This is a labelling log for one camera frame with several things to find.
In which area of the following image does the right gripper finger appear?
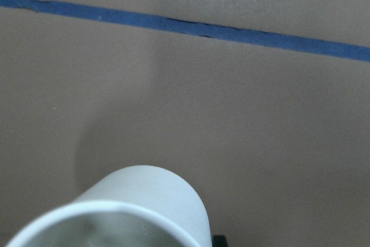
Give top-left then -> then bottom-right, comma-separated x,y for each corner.
213,235 -> 228,247

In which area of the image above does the white smiley mug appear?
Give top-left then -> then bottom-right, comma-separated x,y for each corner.
9,165 -> 212,246

